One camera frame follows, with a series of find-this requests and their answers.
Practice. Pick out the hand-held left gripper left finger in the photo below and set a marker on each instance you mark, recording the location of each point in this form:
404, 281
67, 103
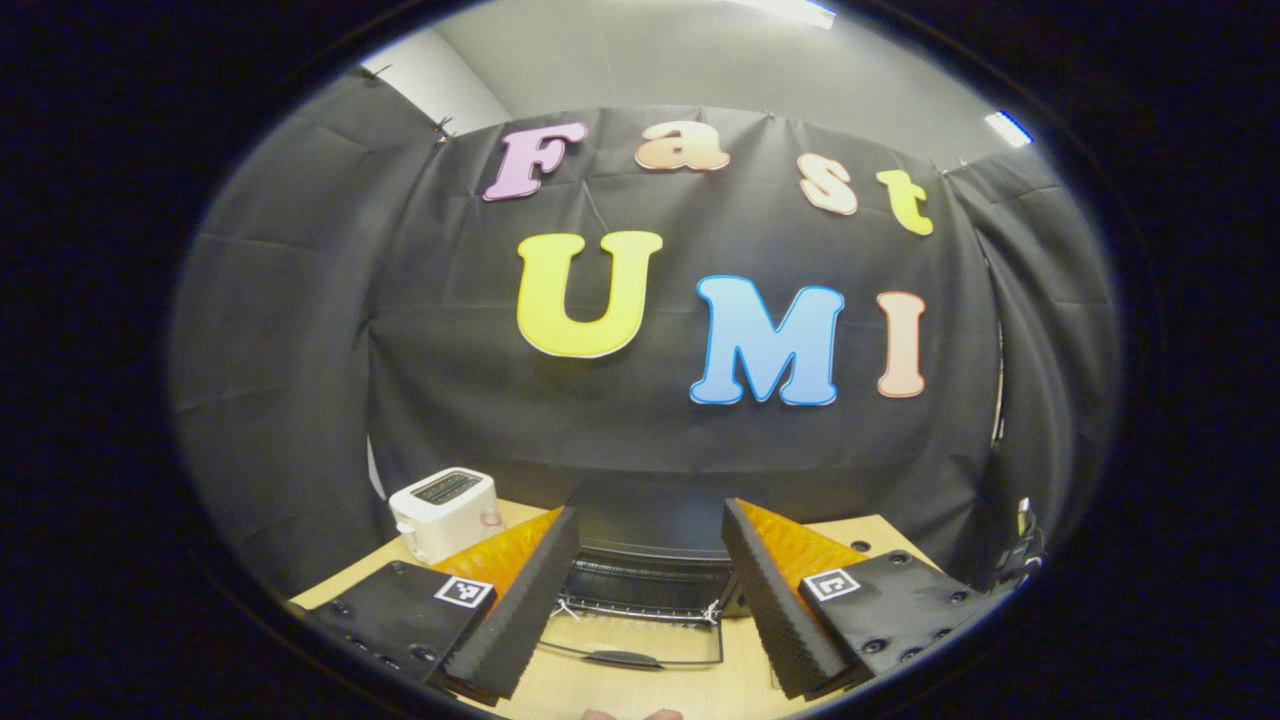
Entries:
520, 610

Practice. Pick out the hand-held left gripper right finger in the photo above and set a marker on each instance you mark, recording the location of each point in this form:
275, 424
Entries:
770, 600

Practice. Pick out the black electric oven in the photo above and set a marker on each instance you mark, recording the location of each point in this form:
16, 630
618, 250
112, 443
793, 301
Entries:
645, 585

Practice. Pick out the white toaster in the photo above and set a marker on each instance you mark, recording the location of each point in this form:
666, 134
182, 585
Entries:
445, 512

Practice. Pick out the black backdrop cloth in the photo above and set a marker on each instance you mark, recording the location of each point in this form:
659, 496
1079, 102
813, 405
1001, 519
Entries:
450, 350

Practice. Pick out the small ceiling light panel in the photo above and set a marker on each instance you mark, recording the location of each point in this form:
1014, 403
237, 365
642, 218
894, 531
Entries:
1007, 128

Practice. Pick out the large ceiling light panel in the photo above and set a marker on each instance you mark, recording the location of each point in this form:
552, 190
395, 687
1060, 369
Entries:
790, 10

